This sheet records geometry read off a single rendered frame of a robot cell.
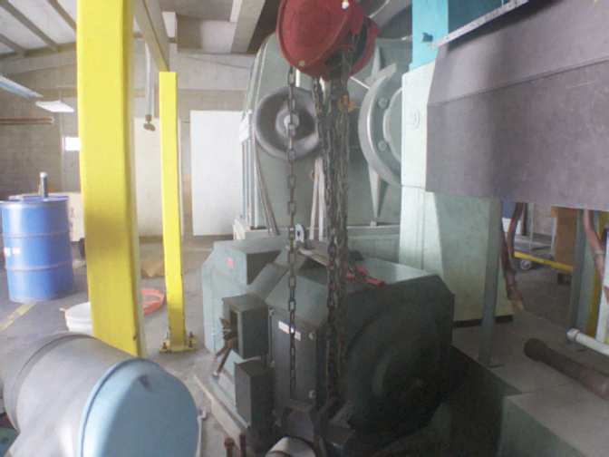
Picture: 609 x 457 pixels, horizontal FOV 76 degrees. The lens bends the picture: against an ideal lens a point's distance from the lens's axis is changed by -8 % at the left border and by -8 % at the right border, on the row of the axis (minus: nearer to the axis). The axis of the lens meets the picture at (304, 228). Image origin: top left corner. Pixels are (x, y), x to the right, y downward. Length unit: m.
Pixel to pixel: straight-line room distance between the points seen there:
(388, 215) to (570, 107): 1.18
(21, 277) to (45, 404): 3.83
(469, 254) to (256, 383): 0.81
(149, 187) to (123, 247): 6.05
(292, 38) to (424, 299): 0.69
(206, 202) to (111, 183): 5.93
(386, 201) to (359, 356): 1.11
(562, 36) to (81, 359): 0.99
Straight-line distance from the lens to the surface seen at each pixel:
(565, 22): 1.04
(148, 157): 6.98
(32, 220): 4.09
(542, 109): 1.02
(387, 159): 1.70
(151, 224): 7.02
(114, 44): 0.97
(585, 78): 0.95
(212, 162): 6.83
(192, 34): 2.83
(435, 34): 1.54
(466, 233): 1.49
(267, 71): 1.85
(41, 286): 4.18
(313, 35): 0.77
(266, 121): 1.68
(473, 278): 1.49
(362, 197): 1.92
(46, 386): 0.41
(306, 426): 0.69
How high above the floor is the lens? 1.10
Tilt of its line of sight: 8 degrees down
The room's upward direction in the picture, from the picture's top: straight up
